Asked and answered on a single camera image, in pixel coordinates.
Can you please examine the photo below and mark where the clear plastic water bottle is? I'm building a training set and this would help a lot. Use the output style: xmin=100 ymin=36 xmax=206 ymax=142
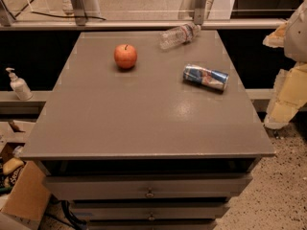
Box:
xmin=159 ymin=23 xmax=201 ymax=50

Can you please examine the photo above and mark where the top drawer knob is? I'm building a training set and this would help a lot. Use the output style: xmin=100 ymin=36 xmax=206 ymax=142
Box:
xmin=145 ymin=188 xmax=154 ymax=198

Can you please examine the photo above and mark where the grey drawer cabinet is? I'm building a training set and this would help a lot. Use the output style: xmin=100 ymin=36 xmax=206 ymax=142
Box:
xmin=22 ymin=31 xmax=273 ymax=230

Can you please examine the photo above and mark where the cardboard box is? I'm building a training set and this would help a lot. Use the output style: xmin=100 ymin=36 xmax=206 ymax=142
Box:
xmin=0 ymin=121 xmax=50 ymax=230

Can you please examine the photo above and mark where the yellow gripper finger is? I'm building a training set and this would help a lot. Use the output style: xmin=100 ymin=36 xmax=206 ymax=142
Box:
xmin=264 ymin=62 xmax=307 ymax=129
xmin=263 ymin=23 xmax=287 ymax=48

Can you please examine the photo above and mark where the white pump dispenser bottle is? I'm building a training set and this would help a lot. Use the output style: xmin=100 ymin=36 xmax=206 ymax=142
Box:
xmin=6 ymin=67 xmax=33 ymax=101

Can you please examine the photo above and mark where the blue silver redbull can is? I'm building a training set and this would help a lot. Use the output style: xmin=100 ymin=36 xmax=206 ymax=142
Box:
xmin=183 ymin=64 xmax=229 ymax=91

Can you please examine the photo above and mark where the yellow item in box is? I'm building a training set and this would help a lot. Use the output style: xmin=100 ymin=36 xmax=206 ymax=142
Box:
xmin=3 ymin=157 xmax=24 ymax=175

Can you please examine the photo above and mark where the black cable on ledge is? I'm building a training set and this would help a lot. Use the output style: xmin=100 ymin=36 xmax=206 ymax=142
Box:
xmin=31 ymin=11 xmax=107 ymax=21

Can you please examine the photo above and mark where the drawer knob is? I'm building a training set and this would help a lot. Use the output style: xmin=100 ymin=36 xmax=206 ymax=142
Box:
xmin=145 ymin=188 xmax=154 ymax=198
xmin=148 ymin=213 xmax=155 ymax=221

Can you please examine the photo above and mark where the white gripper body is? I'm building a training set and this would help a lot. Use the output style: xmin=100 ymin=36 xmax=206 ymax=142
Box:
xmin=284 ymin=0 xmax=307 ymax=62

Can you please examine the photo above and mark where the red apple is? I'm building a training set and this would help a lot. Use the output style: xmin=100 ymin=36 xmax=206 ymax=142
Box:
xmin=114 ymin=44 xmax=137 ymax=69

